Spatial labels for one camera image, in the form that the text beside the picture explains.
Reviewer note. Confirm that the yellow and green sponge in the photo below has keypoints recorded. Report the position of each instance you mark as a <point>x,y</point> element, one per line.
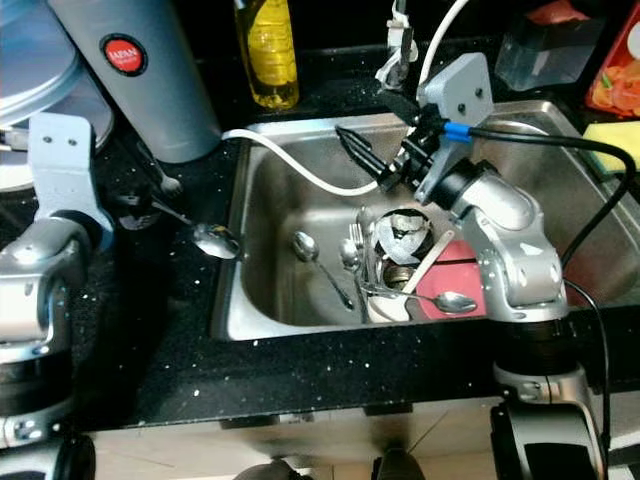
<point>622,132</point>

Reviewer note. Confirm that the black robot left foot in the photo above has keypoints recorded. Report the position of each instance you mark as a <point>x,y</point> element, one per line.
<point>272,470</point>

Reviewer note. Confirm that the white tape wrap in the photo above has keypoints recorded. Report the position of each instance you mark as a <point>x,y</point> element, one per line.
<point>400,50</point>

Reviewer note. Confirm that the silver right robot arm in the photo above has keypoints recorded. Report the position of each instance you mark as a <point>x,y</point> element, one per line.
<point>510,230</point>

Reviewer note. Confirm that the black chopstick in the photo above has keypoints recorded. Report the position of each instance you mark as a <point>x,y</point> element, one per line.
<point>460,258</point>

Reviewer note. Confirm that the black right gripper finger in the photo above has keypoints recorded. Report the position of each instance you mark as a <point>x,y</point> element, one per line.
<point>405,102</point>
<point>370,158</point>

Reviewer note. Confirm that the orange peach soap bottle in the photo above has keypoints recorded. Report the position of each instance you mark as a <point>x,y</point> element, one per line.
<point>618,85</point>

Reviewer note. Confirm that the chrome gooseneck faucet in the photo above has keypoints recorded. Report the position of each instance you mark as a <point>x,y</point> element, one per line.
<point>395,72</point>

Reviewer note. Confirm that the black sink strainer with tissue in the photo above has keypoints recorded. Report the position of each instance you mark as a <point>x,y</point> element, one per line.
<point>402,235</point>

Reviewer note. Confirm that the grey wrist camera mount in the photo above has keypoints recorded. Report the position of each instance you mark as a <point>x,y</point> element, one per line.
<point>465,85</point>
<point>65,160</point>

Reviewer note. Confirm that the grey thermos with red label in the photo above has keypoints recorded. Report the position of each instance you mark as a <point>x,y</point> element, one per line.
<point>150,110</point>

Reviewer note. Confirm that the stainless steel sink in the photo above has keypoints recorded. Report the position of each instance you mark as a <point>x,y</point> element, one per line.
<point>280,290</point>

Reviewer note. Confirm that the white round appliance lid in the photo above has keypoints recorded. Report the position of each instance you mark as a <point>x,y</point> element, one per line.
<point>30,60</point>

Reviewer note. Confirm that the yellow cooking oil bottle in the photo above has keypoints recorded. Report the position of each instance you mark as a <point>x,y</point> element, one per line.
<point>268,60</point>

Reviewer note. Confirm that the clear glass cup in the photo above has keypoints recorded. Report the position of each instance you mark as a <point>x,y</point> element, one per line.
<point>397,272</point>

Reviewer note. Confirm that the black robot foot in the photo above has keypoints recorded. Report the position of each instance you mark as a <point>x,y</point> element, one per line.
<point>400,466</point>
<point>272,470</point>

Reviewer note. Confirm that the black robot right foot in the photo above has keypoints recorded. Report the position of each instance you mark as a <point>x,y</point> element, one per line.
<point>400,466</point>

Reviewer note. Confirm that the pink plastic plate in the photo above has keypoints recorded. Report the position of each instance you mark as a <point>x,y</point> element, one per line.
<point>460,275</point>

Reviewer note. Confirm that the white plastic ladle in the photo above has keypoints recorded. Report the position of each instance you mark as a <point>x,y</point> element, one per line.
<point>435,255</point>

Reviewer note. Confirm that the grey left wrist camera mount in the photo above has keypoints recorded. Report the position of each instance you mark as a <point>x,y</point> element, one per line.
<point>65,160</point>

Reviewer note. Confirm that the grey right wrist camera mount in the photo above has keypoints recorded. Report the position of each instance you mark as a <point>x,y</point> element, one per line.
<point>465,85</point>

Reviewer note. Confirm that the blue tape band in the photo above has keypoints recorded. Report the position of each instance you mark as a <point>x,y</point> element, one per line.
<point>458,131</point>

